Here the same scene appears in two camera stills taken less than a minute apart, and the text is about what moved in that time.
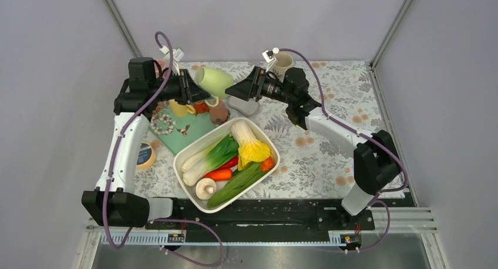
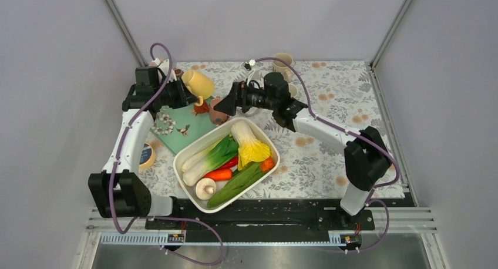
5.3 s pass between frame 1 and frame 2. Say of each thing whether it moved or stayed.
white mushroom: stayed
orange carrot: stayed
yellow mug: moved
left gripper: stayed
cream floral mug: stayed
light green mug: moved
